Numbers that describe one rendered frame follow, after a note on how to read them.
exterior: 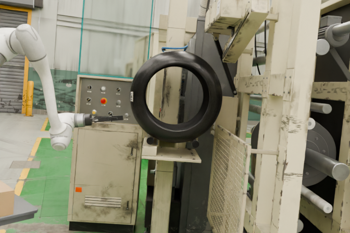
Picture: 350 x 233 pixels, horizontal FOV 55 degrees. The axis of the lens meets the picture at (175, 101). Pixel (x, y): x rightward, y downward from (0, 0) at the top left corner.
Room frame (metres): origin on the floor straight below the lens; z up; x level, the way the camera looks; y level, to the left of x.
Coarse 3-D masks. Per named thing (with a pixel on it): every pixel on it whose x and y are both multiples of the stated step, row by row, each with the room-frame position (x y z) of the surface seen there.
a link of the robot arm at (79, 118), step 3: (75, 114) 2.11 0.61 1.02; (78, 114) 2.11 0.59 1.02; (81, 114) 2.11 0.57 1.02; (84, 114) 2.15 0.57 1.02; (75, 117) 2.09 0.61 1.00; (78, 117) 2.09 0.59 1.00; (81, 117) 2.09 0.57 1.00; (75, 120) 2.09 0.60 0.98; (78, 120) 2.09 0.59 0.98; (81, 120) 2.09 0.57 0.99; (75, 123) 2.09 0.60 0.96; (78, 123) 2.09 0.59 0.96; (81, 123) 2.09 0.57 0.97; (84, 123) 2.11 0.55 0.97; (78, 126) 2.11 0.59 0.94; (81, 126) 2.11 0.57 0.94; (84, 126) 2.13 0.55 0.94
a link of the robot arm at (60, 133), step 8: (32, 64) 1.84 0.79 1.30; (40, 64) 1.84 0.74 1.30; (48, 64) 1.90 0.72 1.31; (40, 72) 1.88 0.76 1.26; (48, 72) 1.90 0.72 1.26; (48, 80) 1.91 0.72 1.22; (48, 88) 1.91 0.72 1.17; (48, 96) 1.91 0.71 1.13; (48, 104) 1.90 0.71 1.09; (48, 112) 1.91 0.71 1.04; (56, 112) 1.92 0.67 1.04; (56, 120) 1.92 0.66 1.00; (56, 128) 1.93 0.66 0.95; (64, 128) 1.95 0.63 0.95; (56, 136) 1.93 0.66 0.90; (64, 136) 1.94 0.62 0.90; (56, 144) 1.91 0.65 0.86; (64, 144) 1.93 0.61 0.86
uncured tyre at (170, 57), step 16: (144, 64) 2.07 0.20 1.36; (160, 64) 2.04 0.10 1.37; (176, 64) 2.32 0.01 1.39; (192, 64) 2.05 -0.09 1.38; (208, 64) 2.09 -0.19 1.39; (144, 80) 2.03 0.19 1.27; (208, 80) 2.05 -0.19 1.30; (144, 96) 2.31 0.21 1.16; (208, 96) 2.33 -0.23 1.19; (144, 112) 2.03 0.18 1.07; (208, 112) 2.06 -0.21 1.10; (144, 128) 2.07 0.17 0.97; (160, 128) 2.04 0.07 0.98; (176, 128) 2.32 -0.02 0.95; (192, 128) 2.05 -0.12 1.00; (208, 128) 2.10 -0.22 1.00
